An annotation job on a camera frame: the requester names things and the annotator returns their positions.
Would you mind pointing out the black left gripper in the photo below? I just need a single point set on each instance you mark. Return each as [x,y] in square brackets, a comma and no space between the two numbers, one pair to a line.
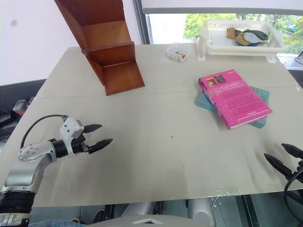
[79,145]

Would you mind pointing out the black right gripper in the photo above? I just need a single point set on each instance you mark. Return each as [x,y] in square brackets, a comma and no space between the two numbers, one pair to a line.
[298,177]

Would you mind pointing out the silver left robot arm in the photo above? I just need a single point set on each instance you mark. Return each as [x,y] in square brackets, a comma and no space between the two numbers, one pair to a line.
[28,151]

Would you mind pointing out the teal hardcover book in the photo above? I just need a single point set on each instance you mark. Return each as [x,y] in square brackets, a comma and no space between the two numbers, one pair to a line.
[261,93]

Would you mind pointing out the pink hardcover book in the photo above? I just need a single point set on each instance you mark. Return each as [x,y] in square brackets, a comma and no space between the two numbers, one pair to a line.
[236,99]

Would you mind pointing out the wooden shelf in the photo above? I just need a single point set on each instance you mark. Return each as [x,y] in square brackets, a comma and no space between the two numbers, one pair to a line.
[111,61]

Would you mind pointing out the silver rounded shape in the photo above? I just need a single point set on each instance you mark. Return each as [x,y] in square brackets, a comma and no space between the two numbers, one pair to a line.
[137,208]
[201,210]

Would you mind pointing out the black bench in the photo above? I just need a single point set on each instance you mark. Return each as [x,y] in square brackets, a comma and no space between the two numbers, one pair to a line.
[21,87]

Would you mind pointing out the dark side desk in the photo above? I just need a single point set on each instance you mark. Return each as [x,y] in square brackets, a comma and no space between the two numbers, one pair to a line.
[292,62]

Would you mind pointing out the blue cloth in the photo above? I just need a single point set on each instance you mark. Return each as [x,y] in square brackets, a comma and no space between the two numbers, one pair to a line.
[54,223]

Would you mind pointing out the grey robot torso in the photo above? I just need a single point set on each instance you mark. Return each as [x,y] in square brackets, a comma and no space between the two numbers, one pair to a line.
[151,222]

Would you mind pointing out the clear plastic box with bits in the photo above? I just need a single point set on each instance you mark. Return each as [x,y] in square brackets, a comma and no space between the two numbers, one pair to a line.
[178,53]

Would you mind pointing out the white plastic basket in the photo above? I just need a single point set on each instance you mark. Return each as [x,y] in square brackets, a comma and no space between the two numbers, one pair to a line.
[217,40]

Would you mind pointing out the white plastic basket stand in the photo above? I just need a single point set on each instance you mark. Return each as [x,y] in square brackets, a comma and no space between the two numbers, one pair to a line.
[201,50]

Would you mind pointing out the grey roller blind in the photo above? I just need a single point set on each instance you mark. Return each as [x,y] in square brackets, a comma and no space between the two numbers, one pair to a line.
[222,6]

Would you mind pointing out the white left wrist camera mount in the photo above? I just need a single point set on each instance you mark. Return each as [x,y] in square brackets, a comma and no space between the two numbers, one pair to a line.
[69,127]

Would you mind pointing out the dark window frame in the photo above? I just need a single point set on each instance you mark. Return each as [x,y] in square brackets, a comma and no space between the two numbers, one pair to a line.
[142,26]

